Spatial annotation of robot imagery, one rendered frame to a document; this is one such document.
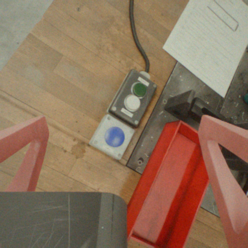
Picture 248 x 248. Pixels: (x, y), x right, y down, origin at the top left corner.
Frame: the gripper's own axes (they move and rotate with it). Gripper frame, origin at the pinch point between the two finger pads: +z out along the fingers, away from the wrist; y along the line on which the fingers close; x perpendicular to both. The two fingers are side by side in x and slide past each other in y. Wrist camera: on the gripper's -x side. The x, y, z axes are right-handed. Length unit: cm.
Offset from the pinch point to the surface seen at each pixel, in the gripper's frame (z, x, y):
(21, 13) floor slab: 132, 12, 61
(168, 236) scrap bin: 13.0, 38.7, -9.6
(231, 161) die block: 24.5, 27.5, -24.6
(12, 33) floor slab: 122, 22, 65
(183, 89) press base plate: 37.1, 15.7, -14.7
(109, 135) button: 21.7, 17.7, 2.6
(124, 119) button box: 25.5, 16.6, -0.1
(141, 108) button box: 27.9, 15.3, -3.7
